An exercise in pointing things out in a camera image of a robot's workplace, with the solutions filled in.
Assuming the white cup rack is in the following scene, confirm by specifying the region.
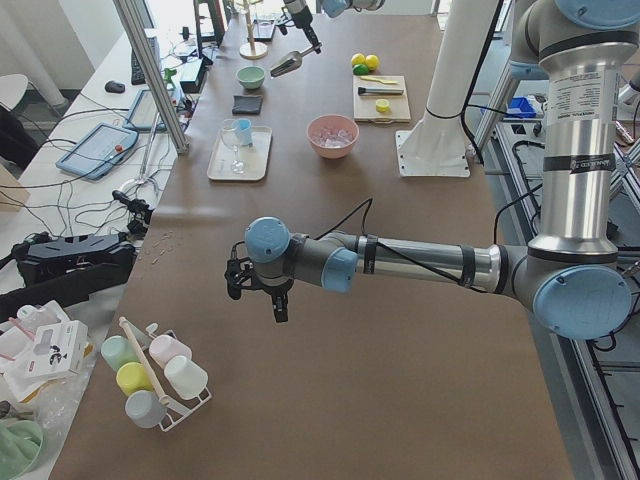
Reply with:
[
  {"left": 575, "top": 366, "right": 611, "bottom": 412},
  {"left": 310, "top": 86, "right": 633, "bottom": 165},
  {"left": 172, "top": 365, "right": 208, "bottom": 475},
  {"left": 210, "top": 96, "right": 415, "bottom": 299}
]
[{"left": 118, "top": 316, "right": 213, "bottom": 433}]

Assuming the yellow plastic knife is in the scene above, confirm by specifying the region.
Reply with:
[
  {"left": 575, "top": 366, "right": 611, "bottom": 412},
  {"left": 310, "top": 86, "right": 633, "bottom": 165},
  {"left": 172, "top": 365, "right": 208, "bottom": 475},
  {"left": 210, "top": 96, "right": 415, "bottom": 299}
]
[{"left": 359, "top": 75, "right": 399, "bottom": 85}]

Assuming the upper yellow lemon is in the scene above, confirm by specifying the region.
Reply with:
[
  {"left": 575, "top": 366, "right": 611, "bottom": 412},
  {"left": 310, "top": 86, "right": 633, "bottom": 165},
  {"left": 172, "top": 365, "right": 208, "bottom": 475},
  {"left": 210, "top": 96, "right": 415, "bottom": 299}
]
[{"left": 351, "top": 53, "right": 366, "bottom": 66}]

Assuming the grey folded cloth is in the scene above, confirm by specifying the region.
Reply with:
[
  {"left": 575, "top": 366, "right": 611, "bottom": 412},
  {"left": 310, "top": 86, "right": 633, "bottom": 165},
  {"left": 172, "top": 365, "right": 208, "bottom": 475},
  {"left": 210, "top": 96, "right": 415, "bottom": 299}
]
[{"left": 232, "top": 95, "right": 263, "bottom": 115}]

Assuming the green bowl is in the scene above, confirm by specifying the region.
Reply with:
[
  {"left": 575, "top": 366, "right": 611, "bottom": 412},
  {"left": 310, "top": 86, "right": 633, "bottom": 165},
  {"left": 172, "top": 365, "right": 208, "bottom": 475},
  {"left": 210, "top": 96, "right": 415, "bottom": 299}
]
[{"left": 236, "top": 66, "right": 266, "bottom": 90}]

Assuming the green cup on rack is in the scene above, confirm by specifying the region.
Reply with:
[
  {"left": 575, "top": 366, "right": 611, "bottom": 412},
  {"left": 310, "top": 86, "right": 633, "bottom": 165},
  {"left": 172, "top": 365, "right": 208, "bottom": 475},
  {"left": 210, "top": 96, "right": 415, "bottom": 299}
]
[{"left": 100, "top": 335, "right": 138, "bottom": 372}]

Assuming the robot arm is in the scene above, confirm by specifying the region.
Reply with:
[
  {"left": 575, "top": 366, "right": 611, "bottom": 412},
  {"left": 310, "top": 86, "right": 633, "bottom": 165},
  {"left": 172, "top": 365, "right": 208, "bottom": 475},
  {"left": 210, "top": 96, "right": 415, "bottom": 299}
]
[
  {"left": 284, "top": 0, "right": 385, "bottom": 54},
  {"left": 225, "top": 1, "right": 639, "bottom": 340}
]

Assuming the pile of clear ice cubes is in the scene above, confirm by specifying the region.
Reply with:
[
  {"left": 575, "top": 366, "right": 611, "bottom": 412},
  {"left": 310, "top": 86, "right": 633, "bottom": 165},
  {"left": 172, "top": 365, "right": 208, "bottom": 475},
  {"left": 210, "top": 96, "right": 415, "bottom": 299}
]
[{"left": 311, "top": 127, "right": 354, "bottom": 149}]

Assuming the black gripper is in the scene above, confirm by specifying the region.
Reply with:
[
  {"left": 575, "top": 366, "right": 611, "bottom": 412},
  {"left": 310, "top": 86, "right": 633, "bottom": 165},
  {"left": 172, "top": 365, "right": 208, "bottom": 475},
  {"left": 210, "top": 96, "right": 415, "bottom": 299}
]
[
  {"left": 292, "top": 12, "right": 322, "bottom": 54},
  {"left": 224, "top": 249, "right": 294, "bottom": 323}
]

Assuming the bamboo cutting board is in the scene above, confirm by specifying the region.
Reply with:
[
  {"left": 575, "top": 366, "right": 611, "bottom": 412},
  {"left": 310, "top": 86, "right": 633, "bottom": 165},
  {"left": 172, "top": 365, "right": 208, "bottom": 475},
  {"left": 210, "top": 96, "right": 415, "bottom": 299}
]
[{"left": 353, "top": 75, "right": 411, "bottom": 123}]

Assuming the clear wine glass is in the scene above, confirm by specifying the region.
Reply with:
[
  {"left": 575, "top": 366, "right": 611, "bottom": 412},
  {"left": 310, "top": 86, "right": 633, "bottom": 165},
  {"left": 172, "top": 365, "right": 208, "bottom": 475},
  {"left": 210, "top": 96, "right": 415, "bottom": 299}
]
[{"left": 220, "top": 119, "right": 245, "bottom": 174}]

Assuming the black keyboard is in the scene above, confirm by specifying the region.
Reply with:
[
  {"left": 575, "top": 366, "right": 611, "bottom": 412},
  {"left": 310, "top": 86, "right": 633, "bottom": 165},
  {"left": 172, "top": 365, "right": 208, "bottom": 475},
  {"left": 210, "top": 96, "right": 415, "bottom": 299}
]
[{"left": 130, "top": 36, "right": 162, "bottom": 86}]

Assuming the black equipment case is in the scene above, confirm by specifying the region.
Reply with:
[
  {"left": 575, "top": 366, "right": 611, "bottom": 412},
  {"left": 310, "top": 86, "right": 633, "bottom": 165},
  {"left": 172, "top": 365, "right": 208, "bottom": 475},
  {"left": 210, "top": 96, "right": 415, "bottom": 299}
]
[{"left": 12, "top": 232, "right": 136, "bottom": 286}]

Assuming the aluminium frame post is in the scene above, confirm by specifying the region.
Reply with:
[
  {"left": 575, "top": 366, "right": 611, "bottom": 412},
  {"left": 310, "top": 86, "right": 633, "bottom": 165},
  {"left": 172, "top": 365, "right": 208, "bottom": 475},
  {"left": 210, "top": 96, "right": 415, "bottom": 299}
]
[{"left": 113, "top": 0, "right": 189, "bottom": 155}]

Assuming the wooden cup stand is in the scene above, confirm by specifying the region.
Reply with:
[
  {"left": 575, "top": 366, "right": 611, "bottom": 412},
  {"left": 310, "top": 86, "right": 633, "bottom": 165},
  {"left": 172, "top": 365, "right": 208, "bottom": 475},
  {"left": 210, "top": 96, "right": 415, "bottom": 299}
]
[{"left": 239, "top": 0, "right": 268, "bottom": 60}]

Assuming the black computer mouse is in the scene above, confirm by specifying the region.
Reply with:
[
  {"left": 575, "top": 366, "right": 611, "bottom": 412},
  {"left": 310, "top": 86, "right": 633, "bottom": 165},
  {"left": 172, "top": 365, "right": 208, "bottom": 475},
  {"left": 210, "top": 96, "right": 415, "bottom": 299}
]
[{"left": 104, "top": 80, "right": 126, "bottom": 94}]

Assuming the grey cup on rack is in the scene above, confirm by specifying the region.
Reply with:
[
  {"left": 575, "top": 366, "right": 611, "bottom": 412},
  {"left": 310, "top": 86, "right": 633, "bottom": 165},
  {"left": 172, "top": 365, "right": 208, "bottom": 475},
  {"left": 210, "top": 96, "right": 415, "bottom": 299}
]
[{"left": 125, "top": 390, "right": 167, "bottom": 429}]

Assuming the blue teach pendant tablet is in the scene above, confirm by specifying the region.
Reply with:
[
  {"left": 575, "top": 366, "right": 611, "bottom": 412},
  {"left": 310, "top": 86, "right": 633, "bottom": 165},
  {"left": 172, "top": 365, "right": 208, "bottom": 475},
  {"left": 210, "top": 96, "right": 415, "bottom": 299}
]
[{"left": 56, "top": 123, "right": 139, "bottom": 180}]

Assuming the blue cup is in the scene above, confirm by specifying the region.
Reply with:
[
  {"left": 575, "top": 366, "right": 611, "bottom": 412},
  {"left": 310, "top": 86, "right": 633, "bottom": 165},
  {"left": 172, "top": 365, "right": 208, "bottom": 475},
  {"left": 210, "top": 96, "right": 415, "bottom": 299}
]
[{"left": 236, "top": 118, "right": 253, "bottom": 147}]

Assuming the lower yellow lemon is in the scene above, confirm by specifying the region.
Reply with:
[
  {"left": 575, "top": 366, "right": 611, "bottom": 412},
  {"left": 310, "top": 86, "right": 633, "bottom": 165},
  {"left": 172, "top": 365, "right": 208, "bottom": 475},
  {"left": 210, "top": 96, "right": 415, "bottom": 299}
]
[{"left": 364, "top": 54, "right": 380, "bottom": 71}]

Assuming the cream serving tray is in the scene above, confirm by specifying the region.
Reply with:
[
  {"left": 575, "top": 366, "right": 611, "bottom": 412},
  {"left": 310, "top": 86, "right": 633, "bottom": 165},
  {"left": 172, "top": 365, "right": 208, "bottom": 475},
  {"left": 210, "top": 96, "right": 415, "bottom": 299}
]
[{"left": 206, "top": 124, "right": 274, "bottom": 183}]

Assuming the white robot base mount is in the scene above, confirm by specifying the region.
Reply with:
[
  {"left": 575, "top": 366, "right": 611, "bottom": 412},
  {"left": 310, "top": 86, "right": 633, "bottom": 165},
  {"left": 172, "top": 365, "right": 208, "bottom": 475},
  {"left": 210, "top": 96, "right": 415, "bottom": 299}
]
[{"left": 396, "top": 0, "right": 502, "bottom": 178}]

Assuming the green lime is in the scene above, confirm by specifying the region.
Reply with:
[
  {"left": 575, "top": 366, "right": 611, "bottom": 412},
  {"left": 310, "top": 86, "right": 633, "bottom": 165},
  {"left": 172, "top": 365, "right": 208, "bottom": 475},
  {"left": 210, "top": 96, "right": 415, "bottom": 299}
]
[{"left": 352, "top": 63, "right": 371, "bottom": 76}]

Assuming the yellow cup on rack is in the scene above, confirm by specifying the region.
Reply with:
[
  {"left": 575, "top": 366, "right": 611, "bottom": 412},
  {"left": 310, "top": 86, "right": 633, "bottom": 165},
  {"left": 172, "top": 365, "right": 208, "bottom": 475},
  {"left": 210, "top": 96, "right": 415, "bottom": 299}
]
[{"left": 116, "top": 362, "right": 153, "bottom": 397}]

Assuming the yellow lemon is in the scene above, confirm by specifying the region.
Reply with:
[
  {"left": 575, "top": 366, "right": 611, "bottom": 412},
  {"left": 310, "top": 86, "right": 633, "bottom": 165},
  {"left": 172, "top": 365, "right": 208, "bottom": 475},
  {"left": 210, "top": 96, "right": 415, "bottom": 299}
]
[
  {"left": 364, "top": 54, "right": 380, "bottom": 71},
  {"left": 351, "top": 53, "right": 366, "bottom": 66}
]

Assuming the steel muddler black tip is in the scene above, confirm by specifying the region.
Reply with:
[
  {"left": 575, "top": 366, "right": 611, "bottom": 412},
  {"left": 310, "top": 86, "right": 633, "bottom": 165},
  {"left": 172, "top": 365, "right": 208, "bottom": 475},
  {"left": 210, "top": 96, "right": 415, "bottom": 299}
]
[{"left": 357, "top": 86, "right": 404, "bottom": 96}]

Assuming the pink bowl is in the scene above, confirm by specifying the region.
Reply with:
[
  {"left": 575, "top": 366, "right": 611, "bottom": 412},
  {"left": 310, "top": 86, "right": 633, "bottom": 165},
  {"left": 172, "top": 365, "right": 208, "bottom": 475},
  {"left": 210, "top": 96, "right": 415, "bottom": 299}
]
[{"left": 306, "top": 114, "right": 360, "bottom": 159}]

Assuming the white cup on rack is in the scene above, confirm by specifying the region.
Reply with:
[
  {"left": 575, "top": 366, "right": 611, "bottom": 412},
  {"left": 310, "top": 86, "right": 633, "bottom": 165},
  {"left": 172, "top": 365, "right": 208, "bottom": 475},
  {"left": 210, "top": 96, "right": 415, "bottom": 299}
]
[{"left": 164, "top": 355, "right": 208, "bottom": 400}]

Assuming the half lemon slice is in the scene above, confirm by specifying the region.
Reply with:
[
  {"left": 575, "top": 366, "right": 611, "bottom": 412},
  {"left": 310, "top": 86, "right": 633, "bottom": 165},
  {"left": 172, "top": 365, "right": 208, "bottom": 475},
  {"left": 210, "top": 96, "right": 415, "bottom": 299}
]
[{"left": 375, "top": 98, "right": 390, "bottom": 113}]

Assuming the pink cup on rack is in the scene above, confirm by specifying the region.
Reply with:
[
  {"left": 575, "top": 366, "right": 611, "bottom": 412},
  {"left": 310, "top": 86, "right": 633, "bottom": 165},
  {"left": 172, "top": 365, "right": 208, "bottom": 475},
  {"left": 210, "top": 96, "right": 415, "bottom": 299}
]
[{"left": 149, "top": 334, "right": 192, "bottom": 368}]

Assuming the white product box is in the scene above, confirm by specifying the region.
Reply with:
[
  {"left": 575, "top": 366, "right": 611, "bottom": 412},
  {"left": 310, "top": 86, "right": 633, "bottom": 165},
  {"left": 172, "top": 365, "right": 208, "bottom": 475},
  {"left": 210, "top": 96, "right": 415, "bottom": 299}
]
[{"left": 25, "top": 320, "right": 88, "bottom": 380}]

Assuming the stainless steel ice scoop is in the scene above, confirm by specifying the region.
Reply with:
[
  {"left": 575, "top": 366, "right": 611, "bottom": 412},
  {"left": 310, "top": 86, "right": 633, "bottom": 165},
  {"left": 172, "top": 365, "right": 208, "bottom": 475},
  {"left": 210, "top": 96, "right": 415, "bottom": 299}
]
[{"left": 269, "top": 46, "right": 315, "bottom": 78}]

